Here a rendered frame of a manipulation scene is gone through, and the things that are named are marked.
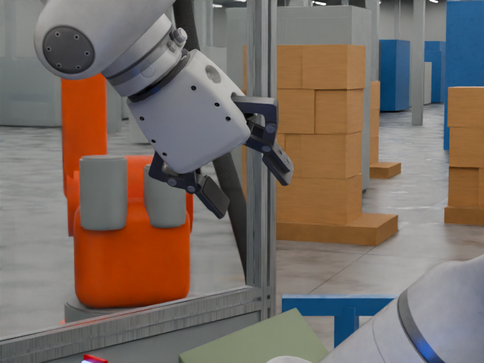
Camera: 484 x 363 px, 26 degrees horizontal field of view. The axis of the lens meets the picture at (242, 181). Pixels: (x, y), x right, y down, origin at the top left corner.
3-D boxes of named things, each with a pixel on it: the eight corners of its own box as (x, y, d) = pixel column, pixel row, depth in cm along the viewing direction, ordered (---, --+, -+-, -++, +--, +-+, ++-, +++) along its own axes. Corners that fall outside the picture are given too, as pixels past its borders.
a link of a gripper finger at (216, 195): (193, 155, 110) (230, 200, 112) (170, 167, 111) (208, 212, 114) (186, 171, 107) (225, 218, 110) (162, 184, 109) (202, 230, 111)
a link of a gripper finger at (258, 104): (263, 75, 102) (289, 121, 104) (196, 101, 105) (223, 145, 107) (261, 81, 101) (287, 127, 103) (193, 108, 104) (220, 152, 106)
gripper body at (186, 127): (199, 24, 103) (266, 109, 107) (124, 72, 108) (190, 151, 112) (181, 60, 97) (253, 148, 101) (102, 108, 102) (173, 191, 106)
